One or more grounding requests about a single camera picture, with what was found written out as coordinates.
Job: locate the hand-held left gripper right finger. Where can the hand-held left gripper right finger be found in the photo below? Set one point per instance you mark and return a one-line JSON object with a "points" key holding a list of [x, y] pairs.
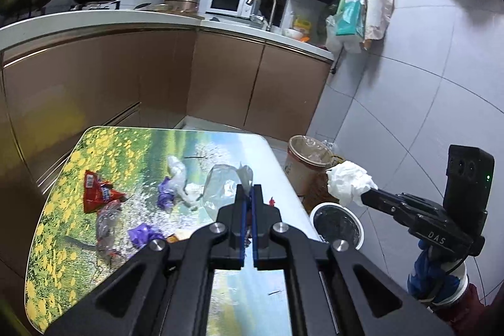
{"points": [[255, 241]]}

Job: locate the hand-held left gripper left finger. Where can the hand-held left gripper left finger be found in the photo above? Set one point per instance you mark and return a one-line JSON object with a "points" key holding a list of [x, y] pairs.
{"points": [[243, 241]]}

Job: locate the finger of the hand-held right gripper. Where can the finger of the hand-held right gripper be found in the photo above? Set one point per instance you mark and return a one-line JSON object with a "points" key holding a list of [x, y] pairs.
{"points": [[417, 203], [388, 209]]}

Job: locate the white tissue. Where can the white tissue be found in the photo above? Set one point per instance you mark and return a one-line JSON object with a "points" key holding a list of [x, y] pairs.
{"points": [[348, 182]]}

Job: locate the black bin liner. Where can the black bin liner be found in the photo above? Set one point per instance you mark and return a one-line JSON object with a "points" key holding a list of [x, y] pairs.
{"points": [[338, 225]]}

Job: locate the white round trash bin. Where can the white round trash bin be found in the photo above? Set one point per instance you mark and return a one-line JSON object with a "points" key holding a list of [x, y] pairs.
{"points": [[334, 204]]}

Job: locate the clear plastic bag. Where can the clear plastic bag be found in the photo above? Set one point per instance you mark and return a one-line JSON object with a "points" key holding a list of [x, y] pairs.
{"points": [[220, 186]]}

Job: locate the small orange scrap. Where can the small orange scrap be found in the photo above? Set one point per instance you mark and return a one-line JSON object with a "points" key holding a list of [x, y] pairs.
{"points": [[173, 239]]}

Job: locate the purple plastic wrapper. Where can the purple plastic wrapper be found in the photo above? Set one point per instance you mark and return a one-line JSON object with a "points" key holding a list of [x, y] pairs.
{"points": [[141, 233], [165, 188]]}

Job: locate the clear wrapper with red print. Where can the clear wrapper with red print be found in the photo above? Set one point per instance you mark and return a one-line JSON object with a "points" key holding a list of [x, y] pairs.
{"points": [[108, 222]]}

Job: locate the person's right forearm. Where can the person's right forearm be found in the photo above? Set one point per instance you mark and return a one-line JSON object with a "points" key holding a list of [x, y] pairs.
{"points": [[468, 306]]}

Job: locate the beige trash can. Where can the beige trash can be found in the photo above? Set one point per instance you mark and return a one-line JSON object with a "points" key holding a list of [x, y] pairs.
{"points": [[299, 178]]}

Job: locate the person's right hand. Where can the person's right hand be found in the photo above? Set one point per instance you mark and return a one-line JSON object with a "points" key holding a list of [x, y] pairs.
{"points": [[429, 277]]}

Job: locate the small red scrap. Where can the small red scrap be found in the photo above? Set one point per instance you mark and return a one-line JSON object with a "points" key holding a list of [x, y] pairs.
{"points": [[271, 201]]}

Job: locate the white crumpled plastic wrapper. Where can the white crumpled plastic wrapper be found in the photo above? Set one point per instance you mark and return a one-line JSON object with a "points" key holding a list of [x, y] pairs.
{"points": [[177, 170]]}

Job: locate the red snack wrapper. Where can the red snack wrapper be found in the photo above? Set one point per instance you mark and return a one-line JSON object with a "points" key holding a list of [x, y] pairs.
{"points": [[94, 194]]}

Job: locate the white hanging plastic bag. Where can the white hanging plastic bag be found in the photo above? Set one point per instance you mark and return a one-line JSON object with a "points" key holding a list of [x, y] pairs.
{"points": [[334, 40]]}

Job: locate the teal hanging bag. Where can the teal hanging bag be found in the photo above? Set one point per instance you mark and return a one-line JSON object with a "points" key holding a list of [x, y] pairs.
{"points": [[350, 17]]}

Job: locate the white bowl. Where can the white bowl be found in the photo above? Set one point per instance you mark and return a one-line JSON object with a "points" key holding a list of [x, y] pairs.
{"points": [[293, 33]]}

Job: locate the yellow container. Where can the yellow container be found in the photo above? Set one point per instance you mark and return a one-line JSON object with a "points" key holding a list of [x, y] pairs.
{"points": [[302, 23]]}

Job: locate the brown kitchen cabinet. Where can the brown kitchen cabinet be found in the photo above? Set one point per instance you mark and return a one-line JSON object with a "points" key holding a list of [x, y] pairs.
{"points": [[118, 76]]}

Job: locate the steel kitchen faucet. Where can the steel kitchen faucet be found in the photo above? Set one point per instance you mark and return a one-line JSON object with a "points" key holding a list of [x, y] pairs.
{"points": [[271, 5]]}

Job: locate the white microwave oven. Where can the white microwave oven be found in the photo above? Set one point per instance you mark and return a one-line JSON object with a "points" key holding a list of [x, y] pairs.
{"points": [[224, 1]]}

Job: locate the copper pot with lid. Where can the copper pot with lid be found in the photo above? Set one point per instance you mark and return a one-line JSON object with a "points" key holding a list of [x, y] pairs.
{"points": [[185, 3]]}

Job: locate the gas stove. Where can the gas stove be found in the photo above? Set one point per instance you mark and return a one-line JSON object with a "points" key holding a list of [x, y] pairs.
{"points": [[94, 6]]}

